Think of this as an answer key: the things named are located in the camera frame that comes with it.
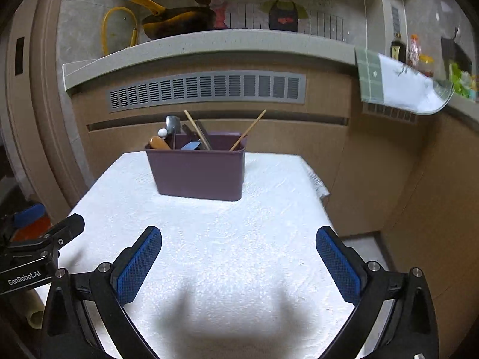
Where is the white lace tablecloth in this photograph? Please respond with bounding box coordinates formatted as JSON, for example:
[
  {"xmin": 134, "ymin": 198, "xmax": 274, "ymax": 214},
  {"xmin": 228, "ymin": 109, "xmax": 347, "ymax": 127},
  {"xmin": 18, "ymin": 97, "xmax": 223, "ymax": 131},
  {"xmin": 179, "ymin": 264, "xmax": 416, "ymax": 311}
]
[{"xmin": 59, "ymin": 152, "xmax": 352, "ymax": 358}]

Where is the white ball handle ladle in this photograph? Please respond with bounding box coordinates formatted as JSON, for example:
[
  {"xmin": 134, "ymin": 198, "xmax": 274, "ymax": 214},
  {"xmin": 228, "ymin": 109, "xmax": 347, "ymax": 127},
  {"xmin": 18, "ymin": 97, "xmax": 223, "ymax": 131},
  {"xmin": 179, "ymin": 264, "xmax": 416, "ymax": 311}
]
[{"xmin": 157, "ymin": 128, "xmax": 168, "ymax": 139}]

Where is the blue plastic spoon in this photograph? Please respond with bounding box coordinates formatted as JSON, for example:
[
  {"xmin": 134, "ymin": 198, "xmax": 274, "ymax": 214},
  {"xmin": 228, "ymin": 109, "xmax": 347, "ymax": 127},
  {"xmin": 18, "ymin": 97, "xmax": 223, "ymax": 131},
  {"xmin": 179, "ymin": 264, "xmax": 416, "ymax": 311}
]
[{"xmin": 181, "ymin": 141, "xmax": 201, "ymax": 151}]

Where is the yellow rimmed glass lid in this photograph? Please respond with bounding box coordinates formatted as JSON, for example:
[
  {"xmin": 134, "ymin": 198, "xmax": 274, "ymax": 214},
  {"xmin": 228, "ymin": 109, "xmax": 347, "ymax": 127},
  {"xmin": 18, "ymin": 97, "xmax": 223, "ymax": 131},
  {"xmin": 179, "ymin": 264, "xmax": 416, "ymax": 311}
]
[{"xmin": 101, "ymin": 7, "xmax": 139, "ymax": 56}]

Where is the yellow handled dark pan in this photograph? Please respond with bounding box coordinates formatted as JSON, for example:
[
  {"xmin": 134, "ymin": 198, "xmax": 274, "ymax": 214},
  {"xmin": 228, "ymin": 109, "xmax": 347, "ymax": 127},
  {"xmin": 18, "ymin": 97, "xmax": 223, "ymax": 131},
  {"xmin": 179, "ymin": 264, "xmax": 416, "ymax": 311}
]
[{"xmin": 127, "ymin": 0, "xmax": 216, "ymax": 41}]

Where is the wooden chopstick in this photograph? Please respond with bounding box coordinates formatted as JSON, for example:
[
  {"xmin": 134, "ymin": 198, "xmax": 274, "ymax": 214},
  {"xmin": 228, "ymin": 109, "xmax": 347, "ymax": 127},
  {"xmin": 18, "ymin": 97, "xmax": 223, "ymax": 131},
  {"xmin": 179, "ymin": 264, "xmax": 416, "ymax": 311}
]
[
  {"xmin": 184, "ymin": 110, "xmax": 212, "ymax": 151},
  {"xmin": 229, "ymin": 109, "xmax": 267, "ymax": 152}
]

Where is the green white dish towel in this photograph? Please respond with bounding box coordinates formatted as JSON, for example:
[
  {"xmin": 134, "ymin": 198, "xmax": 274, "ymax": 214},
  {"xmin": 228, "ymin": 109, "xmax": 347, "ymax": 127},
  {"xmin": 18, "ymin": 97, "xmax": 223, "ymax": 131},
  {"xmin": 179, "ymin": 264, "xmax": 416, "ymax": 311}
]
[{"xmin": 355, "ymin": 47, "xmax": 454, "ymax": 116}]

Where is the wooden spoon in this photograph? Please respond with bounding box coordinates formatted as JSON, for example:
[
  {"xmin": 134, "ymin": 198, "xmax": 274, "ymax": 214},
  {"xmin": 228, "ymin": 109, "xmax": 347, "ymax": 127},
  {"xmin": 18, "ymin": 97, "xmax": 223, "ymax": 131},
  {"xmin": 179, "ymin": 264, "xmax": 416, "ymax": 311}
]
[{"xmin": 149, "ymin": 135, "xmax": 171, "ymax": 150}]

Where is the maroon plastic utensil holder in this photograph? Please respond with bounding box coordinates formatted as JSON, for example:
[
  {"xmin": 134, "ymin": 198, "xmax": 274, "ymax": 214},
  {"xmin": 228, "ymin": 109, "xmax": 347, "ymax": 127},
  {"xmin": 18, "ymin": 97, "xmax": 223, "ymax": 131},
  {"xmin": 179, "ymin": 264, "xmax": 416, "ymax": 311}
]
[{"xmin": 145, "ymin": 132, "xmax": 247, "ymax": 201}]

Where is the black smiley handle fork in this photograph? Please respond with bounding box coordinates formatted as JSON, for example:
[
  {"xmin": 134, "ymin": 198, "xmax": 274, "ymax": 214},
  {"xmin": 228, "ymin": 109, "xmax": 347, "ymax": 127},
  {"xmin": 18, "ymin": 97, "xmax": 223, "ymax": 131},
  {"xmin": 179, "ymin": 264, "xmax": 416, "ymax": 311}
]
[{"xmin": 181, "ymin": 124, "xmax": 197, "ymax": 139}]

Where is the black handled metal spoon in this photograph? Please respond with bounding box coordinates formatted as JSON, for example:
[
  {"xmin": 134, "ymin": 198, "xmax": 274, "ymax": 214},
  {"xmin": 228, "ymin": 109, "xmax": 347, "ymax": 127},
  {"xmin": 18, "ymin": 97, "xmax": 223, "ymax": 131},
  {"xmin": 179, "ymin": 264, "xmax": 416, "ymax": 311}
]
[{"xmin": 196, "ymin": 120, "xmax": 213, "ymax": 151}]

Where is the red patterned bottle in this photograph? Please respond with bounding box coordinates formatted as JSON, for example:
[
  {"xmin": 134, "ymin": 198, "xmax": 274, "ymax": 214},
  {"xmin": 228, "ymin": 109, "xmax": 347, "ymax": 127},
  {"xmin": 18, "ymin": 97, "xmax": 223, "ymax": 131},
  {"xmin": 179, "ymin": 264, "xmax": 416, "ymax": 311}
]
[{"xmin": 408, "ymin": 34, "xmax": 421, "ymax": 70}]

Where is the dark sauce bottle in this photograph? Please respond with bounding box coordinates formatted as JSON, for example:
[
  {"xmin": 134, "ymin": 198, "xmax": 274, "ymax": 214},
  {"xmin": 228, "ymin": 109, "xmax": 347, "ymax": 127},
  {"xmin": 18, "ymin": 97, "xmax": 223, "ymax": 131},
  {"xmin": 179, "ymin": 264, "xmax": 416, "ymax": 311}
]
[{"xmin": 390, "ymin": 38, "xmax": 407, "ymax": 64}]

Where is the yellow lidded jar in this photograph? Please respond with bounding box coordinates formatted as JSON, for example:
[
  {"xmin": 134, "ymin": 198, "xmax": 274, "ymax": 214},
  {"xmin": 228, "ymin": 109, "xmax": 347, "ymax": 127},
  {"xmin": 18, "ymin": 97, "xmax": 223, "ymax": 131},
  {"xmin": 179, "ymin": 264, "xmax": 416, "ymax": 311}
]
[{"xmin": 418, "ymin": 54, "xmax": 434, "ymax": 78}]

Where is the small grey vent grille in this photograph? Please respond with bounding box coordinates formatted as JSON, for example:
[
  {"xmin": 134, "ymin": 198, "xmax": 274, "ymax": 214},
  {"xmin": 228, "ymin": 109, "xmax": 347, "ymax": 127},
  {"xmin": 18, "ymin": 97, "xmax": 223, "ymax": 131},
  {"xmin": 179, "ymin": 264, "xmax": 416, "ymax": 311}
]
[{"xmin": 362, "ymin": 102, "xmax": 417, "ymax": 125}]

